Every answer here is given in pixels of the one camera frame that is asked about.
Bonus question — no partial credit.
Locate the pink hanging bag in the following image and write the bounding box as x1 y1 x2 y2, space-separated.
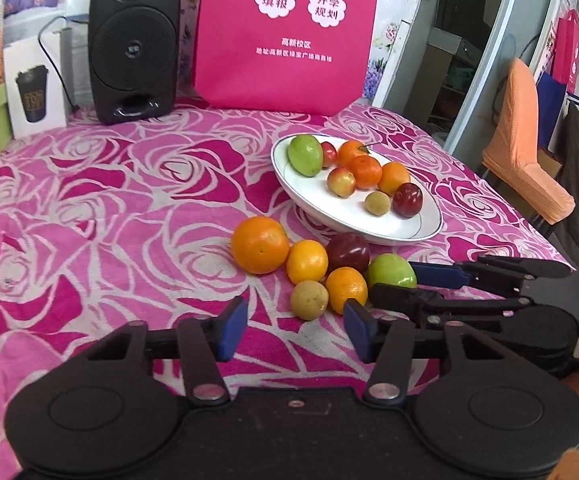
552 9 579 96

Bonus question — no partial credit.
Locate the white oval plate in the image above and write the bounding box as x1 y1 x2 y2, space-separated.
270 133 444 246

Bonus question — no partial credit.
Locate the small tan round fruit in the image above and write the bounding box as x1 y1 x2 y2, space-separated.
364 191 391 217
290 280 329 321

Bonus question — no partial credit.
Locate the orange covered chair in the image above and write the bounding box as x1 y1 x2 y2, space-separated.
483 57 576 226

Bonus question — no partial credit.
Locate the pink rose print tablecloth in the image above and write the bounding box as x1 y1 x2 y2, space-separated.
0 97 575 480

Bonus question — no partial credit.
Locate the white box with cup print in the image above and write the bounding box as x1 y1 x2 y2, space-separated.
2 35 68 140

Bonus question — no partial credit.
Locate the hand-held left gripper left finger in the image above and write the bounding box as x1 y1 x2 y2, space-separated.
87 296 249 406

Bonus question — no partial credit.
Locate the mandarin orange with stem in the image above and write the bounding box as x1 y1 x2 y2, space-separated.
337 140 371 168

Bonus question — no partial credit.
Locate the small orange tangerine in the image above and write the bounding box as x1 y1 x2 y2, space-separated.
325 266 369 315

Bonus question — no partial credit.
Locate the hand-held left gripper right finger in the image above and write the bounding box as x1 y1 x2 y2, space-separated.
343 298 503 406

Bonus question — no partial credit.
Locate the green apple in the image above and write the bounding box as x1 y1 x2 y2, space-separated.
366 253 417 291
288 134 324 178

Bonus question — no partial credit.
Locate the black speaker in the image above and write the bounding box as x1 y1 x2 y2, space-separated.
88 0 182 126

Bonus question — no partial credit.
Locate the pink fabric bag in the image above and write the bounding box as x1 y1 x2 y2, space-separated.
193 0 381 116

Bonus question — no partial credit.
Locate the grey sliding door frame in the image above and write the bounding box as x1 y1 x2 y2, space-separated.
444 0 565 153

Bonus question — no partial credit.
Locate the dark red plum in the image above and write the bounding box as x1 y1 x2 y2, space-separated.
392 182 424 219
326 232 371 273

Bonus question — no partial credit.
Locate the yellow-orange citrus fruit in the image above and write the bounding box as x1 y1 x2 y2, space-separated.
286 239 329 285

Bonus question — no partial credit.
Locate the black cable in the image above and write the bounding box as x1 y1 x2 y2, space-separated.
37 14 90 111

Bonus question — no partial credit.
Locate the blue hanging bag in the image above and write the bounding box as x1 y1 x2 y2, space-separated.
536 71 569 150

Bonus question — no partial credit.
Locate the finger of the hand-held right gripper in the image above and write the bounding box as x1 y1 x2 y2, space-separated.
409 255 573 297
369 282 535 330

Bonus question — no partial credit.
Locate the person's left hand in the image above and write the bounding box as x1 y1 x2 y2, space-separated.
552 449 579 480

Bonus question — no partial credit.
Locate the red and yellow apple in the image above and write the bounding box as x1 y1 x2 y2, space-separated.
326 167 357 198

